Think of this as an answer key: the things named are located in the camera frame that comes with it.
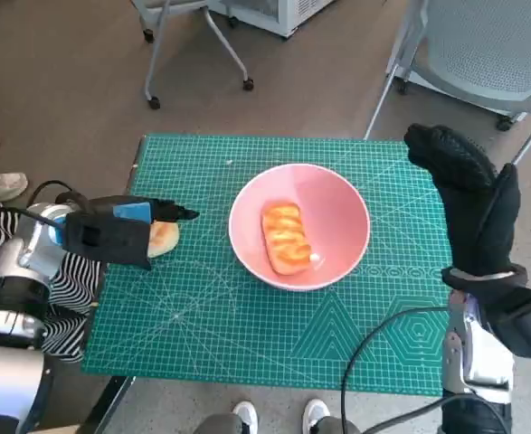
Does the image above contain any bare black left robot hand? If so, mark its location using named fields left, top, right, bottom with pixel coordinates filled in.
left=88, top=195, right=202, bottom=224

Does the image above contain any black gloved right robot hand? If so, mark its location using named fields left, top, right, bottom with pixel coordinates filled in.
left=403, top=124, right=522, bottom=279

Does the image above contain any round pale bread roll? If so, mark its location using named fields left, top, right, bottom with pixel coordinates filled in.
left=147, top=220, right=181, bottom=259

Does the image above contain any braided golden bread loaf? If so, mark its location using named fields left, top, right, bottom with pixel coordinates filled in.
left=261, top=202, right=314, bottom=277

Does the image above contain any pink bowl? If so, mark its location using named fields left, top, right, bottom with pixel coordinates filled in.
left=227, top=163, right=372, bottom=292

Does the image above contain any green cutting mat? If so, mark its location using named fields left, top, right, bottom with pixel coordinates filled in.
left=80, top=132, right=454, bottom=398

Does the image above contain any person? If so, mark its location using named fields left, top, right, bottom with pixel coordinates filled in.
left=0, top=192, right=106, bottom=364

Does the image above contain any grey perforated seat chair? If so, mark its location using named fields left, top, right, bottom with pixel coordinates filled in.
left=363, top=0, right=531, bottom=166

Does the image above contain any person's beige shoe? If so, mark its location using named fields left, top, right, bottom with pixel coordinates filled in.
left=0, top=170, right=30, bottom=203

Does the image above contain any grey leg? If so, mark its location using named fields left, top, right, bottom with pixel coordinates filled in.
left=314, top=416, right=359, bottom=434
left=192, top=413, right=243, bottom=434

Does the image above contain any white shoe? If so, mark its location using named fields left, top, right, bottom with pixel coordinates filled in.
left=232, top=401, right=260, bottom=434
left=302, top=398, right=332, bottom=434

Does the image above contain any white cabinet appliance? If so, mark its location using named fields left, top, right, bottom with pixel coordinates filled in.
left=210, top=0, right=332, bottom=41

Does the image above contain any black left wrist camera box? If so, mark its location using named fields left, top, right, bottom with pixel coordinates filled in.
left=62, top=208, right=154, bottom=271

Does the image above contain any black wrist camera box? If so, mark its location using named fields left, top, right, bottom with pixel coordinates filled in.
left=62, top=208, right=154, bottom=271
left=486, top=288, right=531, bottom=361

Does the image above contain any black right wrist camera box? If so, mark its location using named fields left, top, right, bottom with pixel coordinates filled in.
left=486, top=288, right=531, bottom=361

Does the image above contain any grey wheeled chair frame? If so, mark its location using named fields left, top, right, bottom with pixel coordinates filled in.
left=131, top=0, right=255, bottom=111

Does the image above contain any dark metal table frame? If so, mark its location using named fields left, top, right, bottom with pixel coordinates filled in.
left=81, top=374, right=136, bottom=429

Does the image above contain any long black cable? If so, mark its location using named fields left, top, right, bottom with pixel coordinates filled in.
left=340, top=306, right=451, bottom=434

